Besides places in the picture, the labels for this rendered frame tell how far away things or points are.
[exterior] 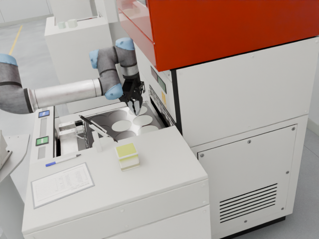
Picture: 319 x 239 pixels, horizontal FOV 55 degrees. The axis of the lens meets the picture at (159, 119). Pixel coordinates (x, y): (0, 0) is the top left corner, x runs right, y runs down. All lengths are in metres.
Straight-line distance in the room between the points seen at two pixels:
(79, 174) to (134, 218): 0.26
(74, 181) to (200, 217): 0.49
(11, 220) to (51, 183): 0.76
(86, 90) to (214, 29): 0.55
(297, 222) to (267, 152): 0.70
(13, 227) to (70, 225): 0.90
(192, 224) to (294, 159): 0.83
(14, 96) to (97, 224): 0.54
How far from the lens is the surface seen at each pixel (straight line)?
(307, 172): 2.60
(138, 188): 1.06
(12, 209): 1.87
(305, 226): 2.24
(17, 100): 1.21
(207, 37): 1.23
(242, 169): 1.67
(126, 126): 1.50
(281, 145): 1.71
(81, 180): 1.15
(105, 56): 1.28
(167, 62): 1.20
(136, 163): 1.12
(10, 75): 1.25
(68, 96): 1.22
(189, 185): 1.07
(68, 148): 1.50
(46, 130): 1.53
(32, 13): 9.37
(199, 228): 1.25
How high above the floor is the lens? 1.69
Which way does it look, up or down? 32 degrees down
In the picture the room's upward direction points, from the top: 8 degrees counter-clockwise
